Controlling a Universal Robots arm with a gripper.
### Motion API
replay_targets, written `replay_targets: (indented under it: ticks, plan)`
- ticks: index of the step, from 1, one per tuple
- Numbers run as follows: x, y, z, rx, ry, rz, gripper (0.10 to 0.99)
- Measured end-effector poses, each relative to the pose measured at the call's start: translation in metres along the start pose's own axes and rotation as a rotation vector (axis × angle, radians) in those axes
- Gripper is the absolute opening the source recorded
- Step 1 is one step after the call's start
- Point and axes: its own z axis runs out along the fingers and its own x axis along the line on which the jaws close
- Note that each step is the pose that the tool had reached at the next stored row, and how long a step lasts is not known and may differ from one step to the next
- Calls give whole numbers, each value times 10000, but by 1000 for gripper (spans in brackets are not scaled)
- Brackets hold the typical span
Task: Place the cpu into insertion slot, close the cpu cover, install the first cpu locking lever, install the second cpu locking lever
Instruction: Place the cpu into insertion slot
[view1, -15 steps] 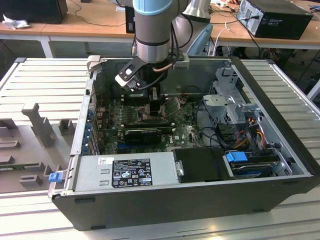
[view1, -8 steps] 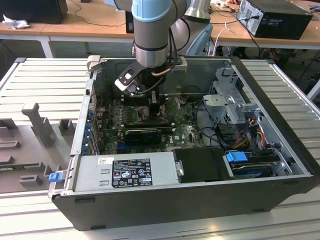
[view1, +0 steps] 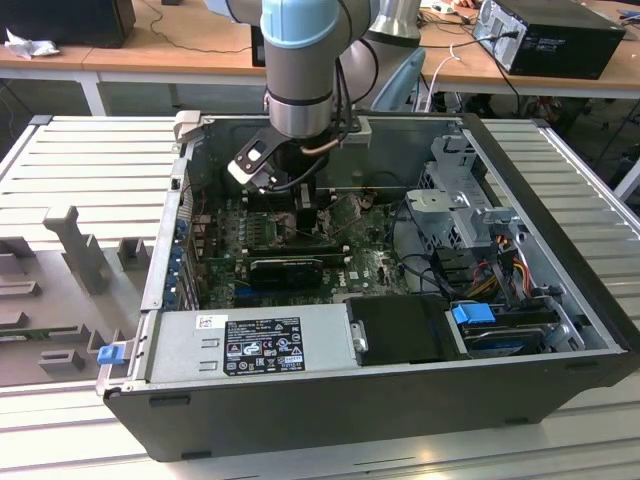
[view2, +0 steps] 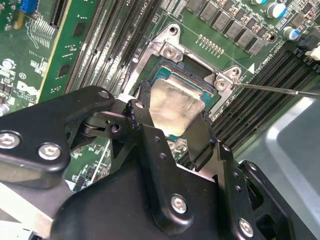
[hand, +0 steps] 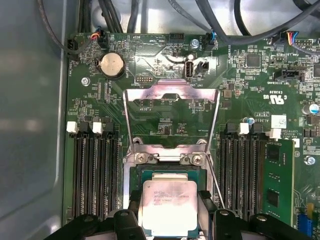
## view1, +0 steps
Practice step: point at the black PC case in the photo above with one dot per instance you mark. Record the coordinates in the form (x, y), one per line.
(300, 415)

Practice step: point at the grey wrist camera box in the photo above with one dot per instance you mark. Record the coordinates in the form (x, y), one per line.
(365, 131)

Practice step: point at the grey metal drive cage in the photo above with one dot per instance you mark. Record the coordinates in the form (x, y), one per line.
(450, 220)

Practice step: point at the black PC tower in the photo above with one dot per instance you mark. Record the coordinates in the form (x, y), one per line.
(565, 45)

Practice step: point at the green motherboard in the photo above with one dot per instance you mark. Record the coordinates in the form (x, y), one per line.
(360, 270)

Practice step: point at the large black box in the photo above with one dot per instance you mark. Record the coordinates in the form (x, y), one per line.
(65, 22)

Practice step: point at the hard disk in blue carrier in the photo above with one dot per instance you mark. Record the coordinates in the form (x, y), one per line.
(472, 317)

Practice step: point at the black plastic bay cover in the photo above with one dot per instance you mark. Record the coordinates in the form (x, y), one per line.
(400, 330)

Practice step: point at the blue case latch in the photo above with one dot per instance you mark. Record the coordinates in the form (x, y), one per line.
(110, 355)

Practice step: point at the black graphics card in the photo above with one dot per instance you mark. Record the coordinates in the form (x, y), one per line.
(285, 272)

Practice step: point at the wooden desk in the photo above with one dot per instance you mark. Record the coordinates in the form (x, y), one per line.
(150, 55)
(550, 82)

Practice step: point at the crumpled white paper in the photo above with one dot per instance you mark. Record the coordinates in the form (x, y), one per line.
(30, 47)

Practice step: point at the grey parts rack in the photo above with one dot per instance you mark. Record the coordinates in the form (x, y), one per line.
(80, 250)

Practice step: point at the grey power supply unit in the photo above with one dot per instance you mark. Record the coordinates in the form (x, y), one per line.
(175, 350)

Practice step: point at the black RAM slot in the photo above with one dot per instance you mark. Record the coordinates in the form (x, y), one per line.
(300, 258)
(295, 245)

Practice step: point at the black and white wrist camera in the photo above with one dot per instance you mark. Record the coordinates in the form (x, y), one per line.
(250, 162)

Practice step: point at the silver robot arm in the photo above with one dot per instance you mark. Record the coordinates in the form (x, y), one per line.
(300, 75)

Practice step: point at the green RAM stick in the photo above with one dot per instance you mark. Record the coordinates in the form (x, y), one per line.
(30, 334)

